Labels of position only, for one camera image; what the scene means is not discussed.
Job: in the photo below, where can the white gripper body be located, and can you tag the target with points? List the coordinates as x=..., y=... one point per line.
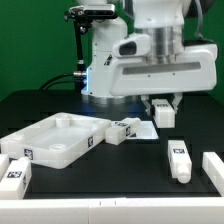
x=193, y=70

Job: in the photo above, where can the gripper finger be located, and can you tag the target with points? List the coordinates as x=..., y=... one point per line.
x=176, y=101
x=146, y=103

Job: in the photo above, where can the white desk top tray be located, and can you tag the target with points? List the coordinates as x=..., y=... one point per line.
x=56, y=141

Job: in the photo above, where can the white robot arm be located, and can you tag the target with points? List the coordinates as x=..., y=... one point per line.
x=166, y=53

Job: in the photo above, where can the white block far left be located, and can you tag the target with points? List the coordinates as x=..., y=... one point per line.
x=4, y=163

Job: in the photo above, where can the white marker base plate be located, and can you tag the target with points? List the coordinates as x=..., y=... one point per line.
x=146, y=131

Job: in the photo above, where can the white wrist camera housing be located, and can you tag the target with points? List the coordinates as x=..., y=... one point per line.
x=132, y=46

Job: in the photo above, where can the white right wall bar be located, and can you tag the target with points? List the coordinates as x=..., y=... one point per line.
x=214, y=168

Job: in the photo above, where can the white wall bar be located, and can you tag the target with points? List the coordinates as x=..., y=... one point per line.
x=201, y=210
x=214, y=168

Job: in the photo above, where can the white front wall bar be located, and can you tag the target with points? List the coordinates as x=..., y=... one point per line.
x=201, y=210

